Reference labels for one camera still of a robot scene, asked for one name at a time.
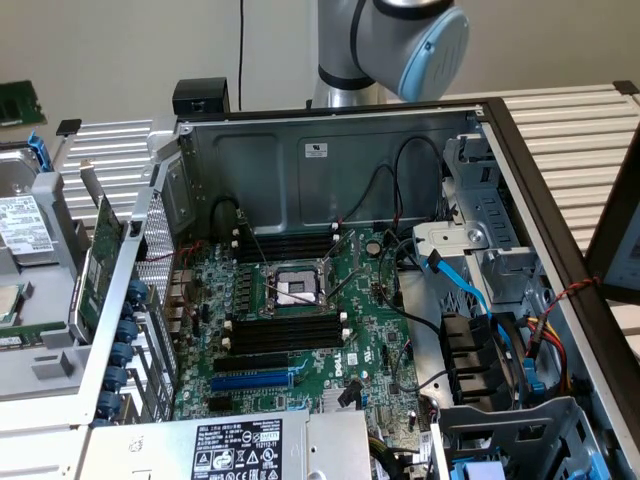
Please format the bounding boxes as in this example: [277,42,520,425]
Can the silver hard disk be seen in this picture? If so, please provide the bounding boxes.
[0,144,56,266]

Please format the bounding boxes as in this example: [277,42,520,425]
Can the black box device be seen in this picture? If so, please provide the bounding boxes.
[172,77,231,117]

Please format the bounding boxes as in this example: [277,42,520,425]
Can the black framed panel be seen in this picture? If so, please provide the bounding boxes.
[583,132,640,304]

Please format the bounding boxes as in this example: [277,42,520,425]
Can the thick black power wire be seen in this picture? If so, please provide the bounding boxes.
[393,135,447,231]

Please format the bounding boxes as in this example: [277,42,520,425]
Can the silver CPU chip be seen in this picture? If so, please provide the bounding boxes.
[0,282,32,327]

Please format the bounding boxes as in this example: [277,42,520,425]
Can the blue drive rail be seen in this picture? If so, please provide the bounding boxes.
[519,349,546,402]

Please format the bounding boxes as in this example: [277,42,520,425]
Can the green motherboard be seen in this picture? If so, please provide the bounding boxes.
[172,227,441,446]

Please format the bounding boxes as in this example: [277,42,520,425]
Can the yellow black braided wire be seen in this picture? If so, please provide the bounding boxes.
[368,433,402,467]

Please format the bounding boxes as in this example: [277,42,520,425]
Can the grey power supply unit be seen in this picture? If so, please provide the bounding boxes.
[88,408,372,480]

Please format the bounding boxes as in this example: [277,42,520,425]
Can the thin metal locking lever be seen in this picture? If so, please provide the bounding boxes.
[262,282,322,306]
[237,212,275,269]

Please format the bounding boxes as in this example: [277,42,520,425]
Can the thin black wire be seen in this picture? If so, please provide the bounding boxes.
[377,227,444,334]
[335,164,401,226]

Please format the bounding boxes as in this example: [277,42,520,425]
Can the green RAM stick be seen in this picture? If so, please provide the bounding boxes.
[0,322,67,350]
[0,79,49,126]

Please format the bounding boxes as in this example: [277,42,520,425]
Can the grey perforated drive cage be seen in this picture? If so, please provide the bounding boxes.
[433,394,640,480]

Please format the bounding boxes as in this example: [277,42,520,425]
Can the black plastic fan duct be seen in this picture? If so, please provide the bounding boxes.
[438,310,507,407]

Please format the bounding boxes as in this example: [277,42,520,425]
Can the silver finned heatsink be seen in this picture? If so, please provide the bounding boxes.
[321,387,362,414]

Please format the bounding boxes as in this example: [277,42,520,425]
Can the long black expansion slot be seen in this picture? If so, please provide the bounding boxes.
[213,351,290,375]

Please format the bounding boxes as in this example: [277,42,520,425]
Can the RAM slot white latches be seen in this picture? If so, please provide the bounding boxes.
[220,325,351,364]
[230,234,341,255]
[222,310,350,341]
[230,223,340,244]

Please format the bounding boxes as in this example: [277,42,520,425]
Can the grey metal disk bay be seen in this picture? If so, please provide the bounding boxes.
[412,132,546,321]

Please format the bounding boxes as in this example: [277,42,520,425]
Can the blue disk bracket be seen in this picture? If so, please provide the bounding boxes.
[27,128,54,176]

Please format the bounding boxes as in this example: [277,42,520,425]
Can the green graphics card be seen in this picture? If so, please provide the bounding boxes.
[67,158,125,344]

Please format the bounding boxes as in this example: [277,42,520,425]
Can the black looped wire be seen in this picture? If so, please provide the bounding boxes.
[211,196,241,247]

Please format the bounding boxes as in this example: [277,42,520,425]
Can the blue expansion slot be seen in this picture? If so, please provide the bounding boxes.
[209,372,294,395]

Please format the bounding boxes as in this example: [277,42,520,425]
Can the red black twisted wire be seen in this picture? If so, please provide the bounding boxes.
[549,275,601,307]
[169,239,209,321]

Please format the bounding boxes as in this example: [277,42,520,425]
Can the grey parts rack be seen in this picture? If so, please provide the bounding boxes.
[0,169,134,401]

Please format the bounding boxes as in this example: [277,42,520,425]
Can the black wire plug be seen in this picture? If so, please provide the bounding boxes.
[339,379,362,409]

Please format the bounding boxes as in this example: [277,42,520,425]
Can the grey metal PC case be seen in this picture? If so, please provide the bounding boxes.
[74,97,640,480]

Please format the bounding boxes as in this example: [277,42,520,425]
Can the black hanging cable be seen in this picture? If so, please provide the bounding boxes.
[236,0,246,112]

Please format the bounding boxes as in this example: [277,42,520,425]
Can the blue flat wire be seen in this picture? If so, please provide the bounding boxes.
[422,251,501,321]

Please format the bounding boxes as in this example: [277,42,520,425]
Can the blue plastic piece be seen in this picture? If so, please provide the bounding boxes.
[452,459,496,480]

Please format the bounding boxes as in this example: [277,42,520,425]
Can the CPU socket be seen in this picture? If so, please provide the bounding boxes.
[259,262,334,319]

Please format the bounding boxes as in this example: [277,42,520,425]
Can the yellow red black wire bundle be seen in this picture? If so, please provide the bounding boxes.
[519,312,574,396]

